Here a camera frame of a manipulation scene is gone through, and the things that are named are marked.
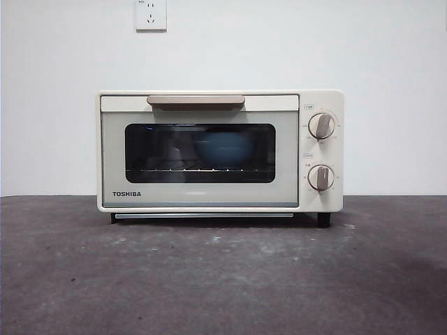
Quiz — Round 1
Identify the blue ribbed bowl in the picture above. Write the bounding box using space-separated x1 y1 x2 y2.
193 131 254 167

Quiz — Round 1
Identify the glass oven door with handle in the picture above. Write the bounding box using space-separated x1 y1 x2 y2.
100 94 300 209

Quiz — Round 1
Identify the cream Toshiba toaster oven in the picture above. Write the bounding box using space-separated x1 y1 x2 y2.
96 89 345 228

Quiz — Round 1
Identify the cream timer knob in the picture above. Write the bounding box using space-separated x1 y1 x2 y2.
307 163 335 192

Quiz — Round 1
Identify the cream temperature knob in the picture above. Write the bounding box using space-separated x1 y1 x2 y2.
309 112 337 140

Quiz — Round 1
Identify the metal wire oven rack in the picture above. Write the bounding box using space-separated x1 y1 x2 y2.
126 168 273 174

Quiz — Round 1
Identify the white wall socket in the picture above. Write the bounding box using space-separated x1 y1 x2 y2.
135 0 168 33

